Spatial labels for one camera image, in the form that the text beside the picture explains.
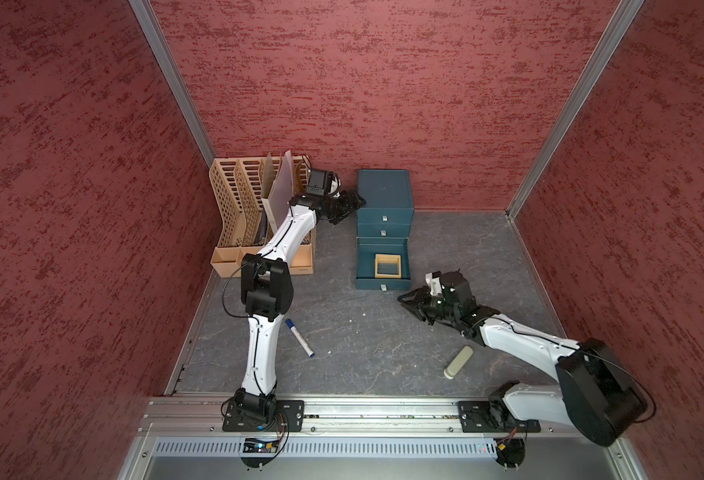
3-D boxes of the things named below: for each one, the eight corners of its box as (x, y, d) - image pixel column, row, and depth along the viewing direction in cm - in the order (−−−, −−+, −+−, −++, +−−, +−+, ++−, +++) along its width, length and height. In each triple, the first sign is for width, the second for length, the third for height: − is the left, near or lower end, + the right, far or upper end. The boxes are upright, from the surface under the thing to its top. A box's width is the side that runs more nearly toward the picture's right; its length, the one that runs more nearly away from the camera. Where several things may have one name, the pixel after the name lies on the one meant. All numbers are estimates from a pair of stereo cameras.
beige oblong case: (442, 373, 83) (444, 370, 80) (462, 347, 88) (465, 342, 85) (451, 381, 82) (454, 378, 79) (471, 354, 87) (474, 350, 84)
